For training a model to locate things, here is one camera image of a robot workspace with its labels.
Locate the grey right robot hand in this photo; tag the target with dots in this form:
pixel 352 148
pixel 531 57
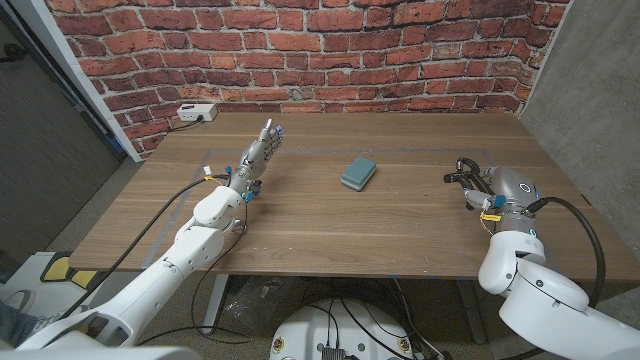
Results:
pixel 512 192

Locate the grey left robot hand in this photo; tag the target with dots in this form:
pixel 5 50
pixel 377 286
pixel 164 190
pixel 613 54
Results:
pixel 255 155

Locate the black grip strengthener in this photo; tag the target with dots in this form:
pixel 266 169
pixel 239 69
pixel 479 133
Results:
pixel 455 176

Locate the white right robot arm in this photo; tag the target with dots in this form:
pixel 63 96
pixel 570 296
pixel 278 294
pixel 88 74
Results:
pixel 545 305

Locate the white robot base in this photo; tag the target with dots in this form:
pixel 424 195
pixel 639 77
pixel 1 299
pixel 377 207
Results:
pixel 300 335

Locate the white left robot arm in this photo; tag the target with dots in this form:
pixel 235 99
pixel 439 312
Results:
pixel 165 272

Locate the teal ribbed sponge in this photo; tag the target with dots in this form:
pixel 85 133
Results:
pixel 358 172

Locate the white power strip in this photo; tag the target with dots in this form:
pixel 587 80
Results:
pixel 196 112

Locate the clear plastic bag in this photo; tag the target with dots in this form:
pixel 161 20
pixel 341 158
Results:
pixel 255 305

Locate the yellow black foot pedal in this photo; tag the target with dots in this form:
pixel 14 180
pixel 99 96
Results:
pixel 59 269

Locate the white robot torso cover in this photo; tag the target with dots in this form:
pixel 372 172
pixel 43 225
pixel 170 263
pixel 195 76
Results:
pixel 100 354

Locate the grey white sneaker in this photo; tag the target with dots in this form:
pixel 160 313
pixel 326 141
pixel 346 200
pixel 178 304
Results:
pixel 15 300

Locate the person's leg in jeans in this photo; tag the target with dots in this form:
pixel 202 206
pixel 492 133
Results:
pixel 15 325

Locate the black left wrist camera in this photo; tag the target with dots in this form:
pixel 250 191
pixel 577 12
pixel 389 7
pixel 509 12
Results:
pixel 253 190

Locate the brick wall print backdrop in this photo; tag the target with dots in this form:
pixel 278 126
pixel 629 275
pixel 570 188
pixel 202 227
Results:
pixel 310 55

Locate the white door frame post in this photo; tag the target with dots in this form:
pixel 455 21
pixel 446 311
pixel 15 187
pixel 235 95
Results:
pixel 75 70

